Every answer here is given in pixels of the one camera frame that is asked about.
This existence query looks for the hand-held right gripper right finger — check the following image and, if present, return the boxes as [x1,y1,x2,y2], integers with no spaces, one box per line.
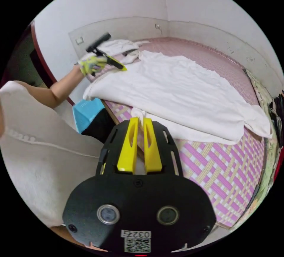
[143,118,163,172]

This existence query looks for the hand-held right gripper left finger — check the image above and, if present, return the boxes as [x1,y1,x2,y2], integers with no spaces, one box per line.
[117,117,139,172]

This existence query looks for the white long-sleeve shirt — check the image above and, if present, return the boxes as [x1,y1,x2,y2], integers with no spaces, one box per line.
[82,39,273,146]

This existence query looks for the person's left forearm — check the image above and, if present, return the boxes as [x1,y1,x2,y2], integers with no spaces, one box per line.
[49,65,86,109]

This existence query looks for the person's left hand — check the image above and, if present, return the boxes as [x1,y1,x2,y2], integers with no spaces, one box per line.
[79,54,109,77]

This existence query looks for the light blue plastic basket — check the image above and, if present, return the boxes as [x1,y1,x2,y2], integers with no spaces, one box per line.
[72,98,105,134]

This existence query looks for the bed with pink woven mat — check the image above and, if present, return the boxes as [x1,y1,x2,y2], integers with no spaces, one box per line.
[88,36,284,232]

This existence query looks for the person's body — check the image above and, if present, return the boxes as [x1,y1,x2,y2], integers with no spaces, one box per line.
[0,81,117,250]

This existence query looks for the pile of clothes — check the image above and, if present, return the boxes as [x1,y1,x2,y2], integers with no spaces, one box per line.
[269,93,284,182]

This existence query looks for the door with dark red frame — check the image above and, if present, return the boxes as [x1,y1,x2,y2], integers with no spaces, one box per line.
[0,20,76,107]

